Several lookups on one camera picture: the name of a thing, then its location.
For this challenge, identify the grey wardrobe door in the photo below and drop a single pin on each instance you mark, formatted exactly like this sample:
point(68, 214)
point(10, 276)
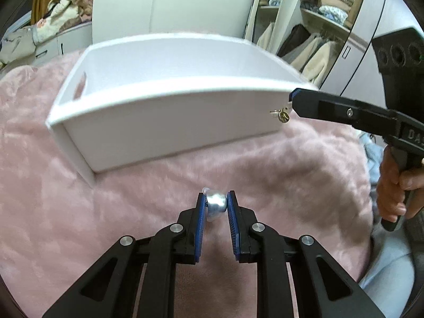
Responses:
point(361, 56)

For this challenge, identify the folded floral cloth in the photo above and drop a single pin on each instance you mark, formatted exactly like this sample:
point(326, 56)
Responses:
point(333, 14)

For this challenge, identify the white rectangular storage box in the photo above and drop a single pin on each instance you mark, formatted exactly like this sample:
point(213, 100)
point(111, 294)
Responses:
point(172, 126)

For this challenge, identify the open wardrobe shelves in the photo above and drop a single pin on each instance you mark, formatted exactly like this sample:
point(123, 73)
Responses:
point(298, 13)

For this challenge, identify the white wardrobe door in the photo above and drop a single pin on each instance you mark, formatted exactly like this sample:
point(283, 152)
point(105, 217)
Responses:
point(182, 3)

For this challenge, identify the beige plush toy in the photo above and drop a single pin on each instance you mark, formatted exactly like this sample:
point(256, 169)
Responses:
point(16, 46)

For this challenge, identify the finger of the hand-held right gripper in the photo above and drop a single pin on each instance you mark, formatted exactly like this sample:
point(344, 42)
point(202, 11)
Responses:
point(331, 107)

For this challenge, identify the beige hanging coat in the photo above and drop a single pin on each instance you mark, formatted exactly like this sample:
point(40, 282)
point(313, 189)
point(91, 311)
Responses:
point(308, 54)

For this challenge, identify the pink fluffy blanket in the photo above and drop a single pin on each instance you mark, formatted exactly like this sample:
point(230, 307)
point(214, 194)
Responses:
point(82, 212)

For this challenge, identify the person's right hand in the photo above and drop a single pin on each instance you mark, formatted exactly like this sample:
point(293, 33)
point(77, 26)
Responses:
point(389, 188)

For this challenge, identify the silver heart charm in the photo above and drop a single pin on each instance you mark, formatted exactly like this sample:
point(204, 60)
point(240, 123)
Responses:
point(217, 202)

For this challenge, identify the cream bunny plush toy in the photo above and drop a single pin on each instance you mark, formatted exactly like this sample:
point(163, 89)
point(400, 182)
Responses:
point(59, 13)

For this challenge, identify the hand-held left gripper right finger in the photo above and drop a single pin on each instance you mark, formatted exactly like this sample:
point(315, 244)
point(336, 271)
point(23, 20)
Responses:
point(233, 232)

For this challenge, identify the pink grey plush toy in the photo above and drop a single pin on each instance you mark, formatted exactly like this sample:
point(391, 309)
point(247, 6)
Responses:
point(86, 3)

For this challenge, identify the cream hanging jacket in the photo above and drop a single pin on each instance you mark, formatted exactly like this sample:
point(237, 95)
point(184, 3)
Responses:
point(323, 64)

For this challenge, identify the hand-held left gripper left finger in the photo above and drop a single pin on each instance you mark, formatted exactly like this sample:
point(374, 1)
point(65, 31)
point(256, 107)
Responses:
point(201, 232)

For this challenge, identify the white hanging garment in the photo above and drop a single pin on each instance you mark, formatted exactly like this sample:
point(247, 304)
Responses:
point(266, 38)

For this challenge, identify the person's light blue jeans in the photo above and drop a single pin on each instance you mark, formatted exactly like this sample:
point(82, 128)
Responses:
point(387, 265)

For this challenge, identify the black hanging coat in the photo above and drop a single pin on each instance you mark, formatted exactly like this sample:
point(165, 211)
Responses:
point(294, 39)

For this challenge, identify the small metal flower earring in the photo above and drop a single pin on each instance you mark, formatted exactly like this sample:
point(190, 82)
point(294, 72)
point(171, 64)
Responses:
point(283, 115)

